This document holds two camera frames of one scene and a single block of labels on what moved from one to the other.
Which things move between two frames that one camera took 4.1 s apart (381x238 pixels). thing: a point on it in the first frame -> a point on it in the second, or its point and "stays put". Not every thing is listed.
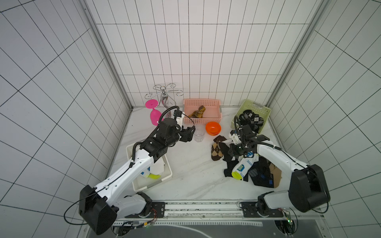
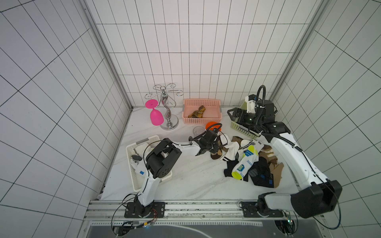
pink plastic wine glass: (155, 114) stays put
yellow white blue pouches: (244, 164) stays put
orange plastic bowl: (213, 128) stays put
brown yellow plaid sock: (198, 114) stays put
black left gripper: (187, 135) -> (215, 148)
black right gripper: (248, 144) -> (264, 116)
